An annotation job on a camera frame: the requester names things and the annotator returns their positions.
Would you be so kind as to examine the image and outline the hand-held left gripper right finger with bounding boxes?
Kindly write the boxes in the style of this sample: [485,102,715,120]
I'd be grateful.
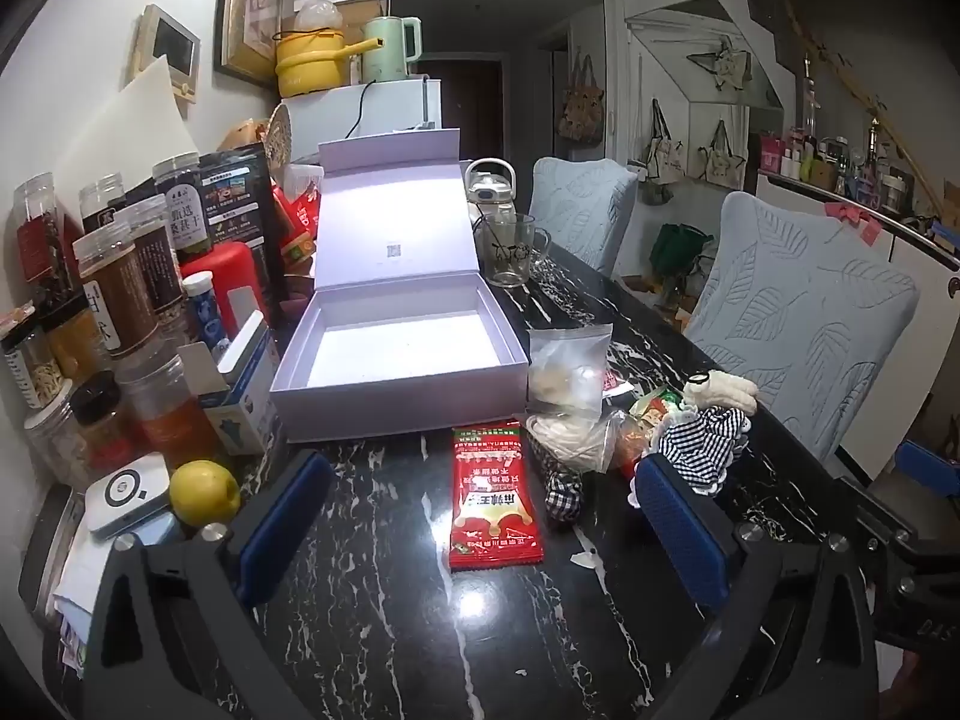
[634,454,882,720]

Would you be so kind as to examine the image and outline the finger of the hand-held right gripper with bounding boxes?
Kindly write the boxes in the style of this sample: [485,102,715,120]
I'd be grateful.
[896,439,960,482]
[840,476,925,542]

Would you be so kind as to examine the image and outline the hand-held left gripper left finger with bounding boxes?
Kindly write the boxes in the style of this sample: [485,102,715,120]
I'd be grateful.
[75,450,335,720]

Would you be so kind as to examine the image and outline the checkered frilled cloth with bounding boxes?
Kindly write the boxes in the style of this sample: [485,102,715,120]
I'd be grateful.
[649,403,753,497]

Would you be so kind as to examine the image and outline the checkered fabric scrunchie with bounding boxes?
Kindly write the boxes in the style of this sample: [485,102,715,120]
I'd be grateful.
[543,468,587,524]

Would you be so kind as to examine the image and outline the green snack packet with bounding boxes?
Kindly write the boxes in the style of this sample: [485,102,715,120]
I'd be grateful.
[628,388,687,430]

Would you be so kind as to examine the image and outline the clear bag with white cord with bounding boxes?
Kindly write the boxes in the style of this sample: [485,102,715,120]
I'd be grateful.
[523,411,625,476]

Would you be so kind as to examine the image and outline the white knit gloves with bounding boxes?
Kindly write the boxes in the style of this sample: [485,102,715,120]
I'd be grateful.
[681,370,760,415]

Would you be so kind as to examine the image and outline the red sauce packet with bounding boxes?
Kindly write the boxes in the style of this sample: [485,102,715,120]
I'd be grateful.
[448,420,546,572]

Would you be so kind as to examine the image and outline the clear zip bag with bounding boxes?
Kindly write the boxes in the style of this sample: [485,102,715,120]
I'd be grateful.
[526,324,614,422]

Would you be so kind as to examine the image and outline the purple gift box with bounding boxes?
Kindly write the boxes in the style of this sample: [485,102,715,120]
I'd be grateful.
[268,127,531,445]

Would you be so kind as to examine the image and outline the yellow lemon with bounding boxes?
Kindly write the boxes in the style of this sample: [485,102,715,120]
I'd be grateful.
[169,459,243,528]

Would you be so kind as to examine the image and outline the white blue medicine box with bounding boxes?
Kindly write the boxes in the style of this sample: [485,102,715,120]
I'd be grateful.
[179,310,284,456]

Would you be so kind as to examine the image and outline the white square device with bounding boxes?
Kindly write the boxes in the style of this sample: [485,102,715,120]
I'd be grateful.
[83,451,173,539]

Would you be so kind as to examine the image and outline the light blue leaf-pattern chair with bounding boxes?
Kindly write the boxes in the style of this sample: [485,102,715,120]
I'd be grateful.
[528,155,640,280]
[682,190,921,482]

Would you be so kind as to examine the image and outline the white papers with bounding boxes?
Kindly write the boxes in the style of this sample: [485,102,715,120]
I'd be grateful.
[51,523,115,662]

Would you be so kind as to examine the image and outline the blue white tablet tube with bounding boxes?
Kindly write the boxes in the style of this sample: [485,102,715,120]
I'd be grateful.
[183,271,234,362]

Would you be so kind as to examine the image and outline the pink bow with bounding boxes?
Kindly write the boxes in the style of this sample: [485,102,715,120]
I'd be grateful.
[824,199,884,246]

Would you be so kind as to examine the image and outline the red plastic canister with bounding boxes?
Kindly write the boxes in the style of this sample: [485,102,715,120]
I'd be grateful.
[179,239,272,340]

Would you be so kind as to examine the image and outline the green bag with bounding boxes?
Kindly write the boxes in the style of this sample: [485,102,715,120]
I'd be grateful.
[648,223,714,291]

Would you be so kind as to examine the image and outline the cluster of clear plastic jars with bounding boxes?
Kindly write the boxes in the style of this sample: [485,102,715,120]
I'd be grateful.
[0,152,223,497]

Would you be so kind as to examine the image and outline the red snack packets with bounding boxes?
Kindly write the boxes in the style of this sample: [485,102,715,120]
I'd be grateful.
[271,181,324,272]

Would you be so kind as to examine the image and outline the row of cosmetic bottles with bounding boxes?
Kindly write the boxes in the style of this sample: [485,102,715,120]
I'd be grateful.
[760,52,960,242]

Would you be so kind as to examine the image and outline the glass mug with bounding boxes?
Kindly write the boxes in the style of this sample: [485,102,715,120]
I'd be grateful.
[472,213,554,288]

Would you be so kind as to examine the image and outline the black snack pouch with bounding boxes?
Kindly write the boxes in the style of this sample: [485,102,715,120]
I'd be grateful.
[196,142,287,325]

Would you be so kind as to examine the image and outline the white tote bag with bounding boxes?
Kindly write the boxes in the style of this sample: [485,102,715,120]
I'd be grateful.
[700,118,752,186]
[643,100,689,186]

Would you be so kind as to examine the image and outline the woven straw fan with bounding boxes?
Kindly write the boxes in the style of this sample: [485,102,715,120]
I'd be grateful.
[262,100,294,170]

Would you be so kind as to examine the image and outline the white mini fridge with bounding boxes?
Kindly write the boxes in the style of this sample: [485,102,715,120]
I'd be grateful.
[280,76,441,164]

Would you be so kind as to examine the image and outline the white foam board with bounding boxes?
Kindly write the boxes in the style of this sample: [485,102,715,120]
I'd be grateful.
[51,55,198,205]

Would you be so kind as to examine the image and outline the brown patterned tote bag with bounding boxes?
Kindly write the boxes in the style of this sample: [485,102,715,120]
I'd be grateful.
[556,51,608,149]

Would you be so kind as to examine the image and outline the star-shaped canvas bag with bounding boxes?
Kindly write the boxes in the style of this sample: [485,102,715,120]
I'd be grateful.
[685,40,755,92]

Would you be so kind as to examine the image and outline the dark brown door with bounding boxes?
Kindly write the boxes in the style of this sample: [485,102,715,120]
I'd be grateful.
[418,55,504,164]

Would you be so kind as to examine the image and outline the yellow pot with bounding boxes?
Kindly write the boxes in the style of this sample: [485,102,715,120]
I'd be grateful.
[271,28,370,99]

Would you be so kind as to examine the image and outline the green electric kettle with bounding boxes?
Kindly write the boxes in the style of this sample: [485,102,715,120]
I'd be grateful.
[361,14,424,84]

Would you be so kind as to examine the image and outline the clear plastic bag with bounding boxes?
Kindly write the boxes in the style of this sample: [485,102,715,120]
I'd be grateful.
[293,0,339,35]

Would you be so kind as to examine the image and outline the brown cardboard box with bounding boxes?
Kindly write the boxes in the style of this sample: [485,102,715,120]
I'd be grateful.
[280,0,380,36]

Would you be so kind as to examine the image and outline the gold framed picture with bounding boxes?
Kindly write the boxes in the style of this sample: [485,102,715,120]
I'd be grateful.
[213,0,287,84]

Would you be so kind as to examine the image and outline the black power cable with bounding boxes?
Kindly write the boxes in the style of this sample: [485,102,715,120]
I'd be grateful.
[351,79,377,141]

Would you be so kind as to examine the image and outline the wall intercom panel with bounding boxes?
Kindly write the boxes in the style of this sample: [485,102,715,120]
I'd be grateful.
[128,3,203,104]

